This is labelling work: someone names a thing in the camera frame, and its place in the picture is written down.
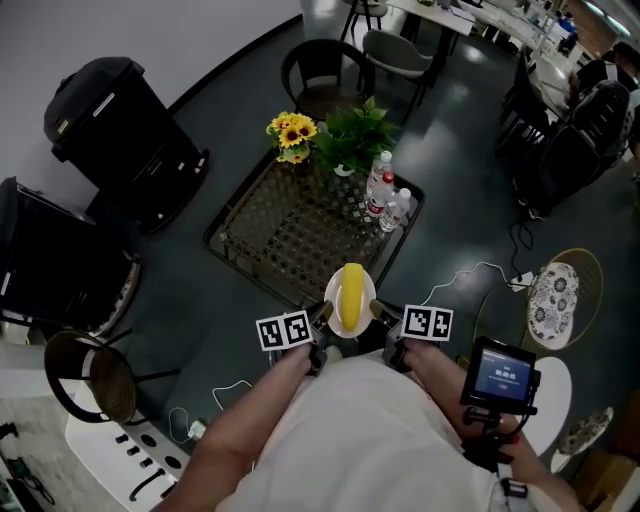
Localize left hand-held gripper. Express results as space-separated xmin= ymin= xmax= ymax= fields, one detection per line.
xmin=255 ymin=299 xmax=335 ymax=376

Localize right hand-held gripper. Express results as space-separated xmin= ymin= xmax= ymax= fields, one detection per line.
xmin=369 ymin=298 xmax=455 ymax=374

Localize white oval plate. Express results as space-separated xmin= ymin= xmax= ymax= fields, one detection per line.
xmin=323 ymin=264 xmax=377 ymax=339

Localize yellow banana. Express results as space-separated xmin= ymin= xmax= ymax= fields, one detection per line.
xmin=340 ymin=262 xmax=366 ymax=332

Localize person's left forearm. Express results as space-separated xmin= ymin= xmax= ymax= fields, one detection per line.
xmin=169 ymin=344 xmax=314 ymax=512

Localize person's right forearm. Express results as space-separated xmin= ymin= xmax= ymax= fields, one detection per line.
xmin=404 ymin=339 xmax=576 ymax=512

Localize black wicker coffee table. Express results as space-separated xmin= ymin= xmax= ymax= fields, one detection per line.
xmin=202 ymin=144 xmax=426 ymax=311

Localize white-capped water bottle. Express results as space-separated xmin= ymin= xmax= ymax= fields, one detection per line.
xmin=367 ymin=149 xmax=395 ymax=201
xmin=378 ymin=187 xmax=413 ymax=234

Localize person's white shirt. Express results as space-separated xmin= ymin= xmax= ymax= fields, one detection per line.
xmin=214 ymin=347 xmax=506 ymax=512

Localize floral seat cushion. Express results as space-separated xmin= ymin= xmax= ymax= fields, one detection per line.
xmin=527 ymin=263 xmax=580 ymax=341

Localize green potted plant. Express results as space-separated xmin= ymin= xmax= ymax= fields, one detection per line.
xmin=313 ymin=96 xmax=401 ymax=177

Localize sunflower bouquet in pot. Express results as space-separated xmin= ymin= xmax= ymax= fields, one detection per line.
xmin=264 ymin=111 xmax=320 ymax=165

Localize white round side table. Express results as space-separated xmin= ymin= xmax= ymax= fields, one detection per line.
xmin=519 ymin=356 xmax=573 ymax=456

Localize black wicker stool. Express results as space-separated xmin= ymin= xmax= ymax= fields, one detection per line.
xmin=43 ymin=328 xmax=181 ymax=426

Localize floral cushioned chair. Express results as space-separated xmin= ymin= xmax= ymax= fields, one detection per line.
xmin=549 ymin=406 xmax=615 ymax=474

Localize grey upholstered chair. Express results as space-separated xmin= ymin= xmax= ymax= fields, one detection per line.
xmin=362 ymin=28 xmax=436 ymax=126
xmin=341 ymin=0 xmax=389 ymax=41

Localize black round-back chair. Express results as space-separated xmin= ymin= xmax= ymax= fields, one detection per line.
xmin=280 ymin=38 xmax=376 ymax=121

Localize white cabinet with holes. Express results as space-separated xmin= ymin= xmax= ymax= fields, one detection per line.
xmin=64 ymin=414 xmax=194 ymax=504

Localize dark long table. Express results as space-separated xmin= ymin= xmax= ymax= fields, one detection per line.
xmin=499 ymin=49 xmax=576 ymax=151

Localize cardboard box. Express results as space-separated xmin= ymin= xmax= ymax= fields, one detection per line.
xmin=569 ymin=447 xmax=640 ymax=512

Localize white square table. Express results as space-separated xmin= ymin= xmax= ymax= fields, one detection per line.
xmin=384 ymin=0 xmax=476 ymax=76

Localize long white cable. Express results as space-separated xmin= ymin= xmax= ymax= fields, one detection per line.
xmin=419 ymin=261 xmax=521 ymax=306

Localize thin white charger cable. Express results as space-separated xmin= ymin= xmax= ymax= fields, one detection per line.
xmin=168 ymin=379 xmax=254 ymax=444

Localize black floor cable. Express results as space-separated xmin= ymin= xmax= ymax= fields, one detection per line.
xmin=508 ymin=219 xmax=535 ymax=281

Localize black monitor mount clamp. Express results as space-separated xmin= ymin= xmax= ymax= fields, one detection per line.
xmin=459 ymin=407 xmax=539 ymax=471

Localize gold wire chair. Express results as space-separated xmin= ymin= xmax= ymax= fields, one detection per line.
xmin=519 ymin=248 xmax=605 ymax=351

